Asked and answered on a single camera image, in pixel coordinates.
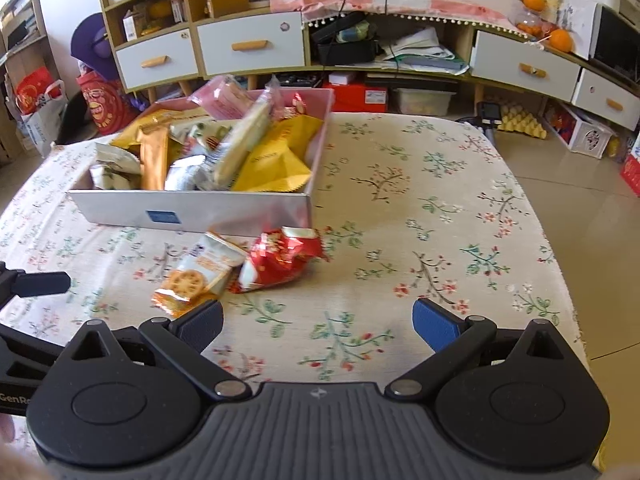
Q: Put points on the pink patterned runner cloth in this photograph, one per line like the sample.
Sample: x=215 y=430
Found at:
x=455 y=9

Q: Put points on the orange cracker packet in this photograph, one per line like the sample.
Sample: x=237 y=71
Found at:
x=201 y=275

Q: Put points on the yellow egg tray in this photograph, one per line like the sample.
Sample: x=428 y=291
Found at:
x=518 y=119

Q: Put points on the clear plastic storage bin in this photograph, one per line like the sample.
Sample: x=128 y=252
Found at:
x=422 y=102

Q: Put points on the red storage box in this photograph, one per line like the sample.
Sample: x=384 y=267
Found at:
x=358 y=97

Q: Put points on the red foil candy pack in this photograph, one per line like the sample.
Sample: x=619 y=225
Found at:
x=278 y=257

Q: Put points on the black storage basket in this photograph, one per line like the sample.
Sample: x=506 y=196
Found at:
x=350 y=39

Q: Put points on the large yellow snack bag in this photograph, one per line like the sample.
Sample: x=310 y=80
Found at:
x=277 y=163

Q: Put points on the wooden cabinet with white drawers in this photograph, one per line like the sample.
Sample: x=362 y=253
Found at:
x=156 y=42

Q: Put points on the purple plush toy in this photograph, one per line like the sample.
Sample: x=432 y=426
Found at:
x=89 y=44

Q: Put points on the white nut snack bag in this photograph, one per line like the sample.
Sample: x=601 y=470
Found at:
x=115 y=169

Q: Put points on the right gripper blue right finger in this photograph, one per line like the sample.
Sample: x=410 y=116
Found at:
x=456 y=342

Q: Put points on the pink biscuit packet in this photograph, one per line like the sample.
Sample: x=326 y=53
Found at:
x=223 y=98

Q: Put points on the low wooden tv stand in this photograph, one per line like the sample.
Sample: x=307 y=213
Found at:
x=499 y=58

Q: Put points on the pale yellow wafer packet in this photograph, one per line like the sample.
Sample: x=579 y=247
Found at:
x=230 y=155

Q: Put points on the red white shopping bag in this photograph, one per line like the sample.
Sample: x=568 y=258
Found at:
x=41 y=101

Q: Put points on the red gift bag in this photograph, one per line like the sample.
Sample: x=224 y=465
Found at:
x=109 y=105

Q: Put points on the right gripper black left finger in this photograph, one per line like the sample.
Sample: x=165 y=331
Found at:
x=180 y=344

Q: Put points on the pink shallow cardboard box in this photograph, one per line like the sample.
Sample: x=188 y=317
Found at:
x=231 y=213

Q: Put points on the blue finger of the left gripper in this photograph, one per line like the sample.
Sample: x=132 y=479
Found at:
x=39 y=284

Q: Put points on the golden brown snack bar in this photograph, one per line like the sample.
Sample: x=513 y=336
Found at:
x=154 y=144

